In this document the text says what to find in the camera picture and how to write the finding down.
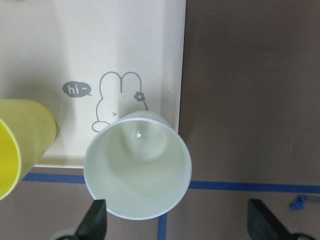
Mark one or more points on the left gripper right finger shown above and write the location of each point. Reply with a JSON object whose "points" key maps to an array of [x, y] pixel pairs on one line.
{"points": [[262, 223]]}

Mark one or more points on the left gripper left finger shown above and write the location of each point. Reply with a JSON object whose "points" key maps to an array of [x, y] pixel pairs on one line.
{"points": [[94, 224]]}

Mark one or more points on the white plastic cup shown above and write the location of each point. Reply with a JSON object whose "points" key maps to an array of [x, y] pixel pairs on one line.
{"points": [[139, 165]]}

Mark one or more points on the yellow plastic cup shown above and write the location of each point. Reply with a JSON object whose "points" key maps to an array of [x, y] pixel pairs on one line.
{"points": [[27, 130]]}

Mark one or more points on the cream serving tray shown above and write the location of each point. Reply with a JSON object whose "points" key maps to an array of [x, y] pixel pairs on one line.
{"points": [[91, 62]]}

